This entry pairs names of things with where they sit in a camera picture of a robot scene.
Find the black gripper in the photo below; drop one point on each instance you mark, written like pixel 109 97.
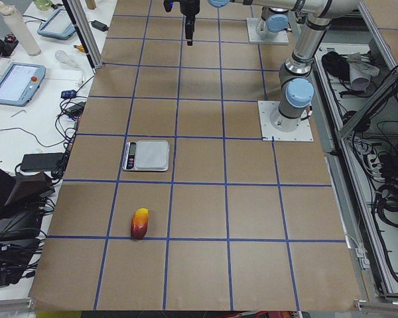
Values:
pixel 190 7

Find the red yellow mango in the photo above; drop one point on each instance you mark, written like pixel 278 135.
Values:
pixel 139 223

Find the black power adapter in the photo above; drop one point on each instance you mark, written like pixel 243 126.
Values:
pixel 99 26

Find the far teach pendant tablet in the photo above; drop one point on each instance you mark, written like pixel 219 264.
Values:
pixel 57 26

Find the teach pendant tablet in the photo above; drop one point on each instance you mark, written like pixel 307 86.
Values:
pixel 20 82
pixel 57 26

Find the white light bulb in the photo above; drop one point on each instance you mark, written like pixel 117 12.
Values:
pixel 63 58

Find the silver digital kitchen scale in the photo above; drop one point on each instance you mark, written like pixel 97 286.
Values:
pixel 146 156

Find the small blue device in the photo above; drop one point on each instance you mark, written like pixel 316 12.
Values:
pixel 68 94

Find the white cardboard tube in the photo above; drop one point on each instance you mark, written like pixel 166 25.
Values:
pixel 14 20

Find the near teach pendant tablet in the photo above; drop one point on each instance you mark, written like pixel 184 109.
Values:
pixel 20 82

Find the black power brick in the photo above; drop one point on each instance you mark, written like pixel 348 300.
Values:
pixel 41 162

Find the aluminium frame post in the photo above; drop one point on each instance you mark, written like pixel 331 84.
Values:
pixel 80 22

